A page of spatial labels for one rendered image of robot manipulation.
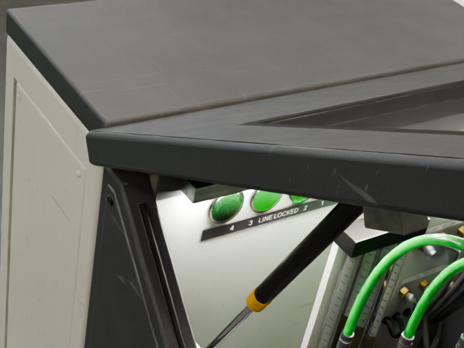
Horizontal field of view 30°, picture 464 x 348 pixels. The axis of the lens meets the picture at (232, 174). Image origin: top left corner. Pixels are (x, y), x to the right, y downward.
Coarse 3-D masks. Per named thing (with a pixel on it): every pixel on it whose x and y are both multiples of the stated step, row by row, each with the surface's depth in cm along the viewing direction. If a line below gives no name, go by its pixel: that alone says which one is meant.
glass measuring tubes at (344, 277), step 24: (336, 240) 120; (360, 240) 117; (384, 240) 120; (336, 264) 122; (360, 264) 123; (336, 288) 123; (360, 288) 125; (384, 288) 131; (312, 312) 128; (336, 312) 126; (384, 312) 134; (312, 336) 130; (336, 336) 132; (360, 336) 134
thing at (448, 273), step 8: (456, 264) 111; (448, 272) 113; (456, 272) 112; (440, 280) 114; (432, 288) 116; (440, 288) 115; (424, 296) 117; (432, 296) 116; (424, 304) 118; (416, 312) 119; (424, 312) 119; (416, 320) 120; (408, 328) 121; (416, 328) 121; (400, 336) 123; (408, 336) 122; (400, 344) 123; (408, 344) 122
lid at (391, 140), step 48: (288, 96) 102; (336, 96) 95; (384, 96) 88; (432, 96) 91; (96, 144) 89; (144, 144) 80; (192, 144) 73; (240, 144) 67; (288, 144) 63; (336, 144) 60; (384, 144) 57; (432, 144) 55; (288, 192) 63; (336, 192) 58; (384, 192) 54; (432, 192) 51
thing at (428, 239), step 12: (408, 240) 106; (420, 240) 104; (432, 240) 102; (444, 240) 101; (456, 240) 99; (396, 252) 108; (408, 252) 107; (384, 264) 111; (372, 276) 113; (372, 288) 114; (360, 300) 116; (360, 312) 118; (348, 324) 119; (348, 336) 120
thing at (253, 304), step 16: (336, 208) 64; (352, 208) 62; (320, 224) 66; (336, 224) 64; (304, 240) 68; (320, 240) 67; (288, 256) 71; (304, 256) 69; (272, 272) 74; (288, 272) 72; (256, 288) 77; (272, 288) 74; (256, 304) 77; (240, 320) 82; (224, 336) 85
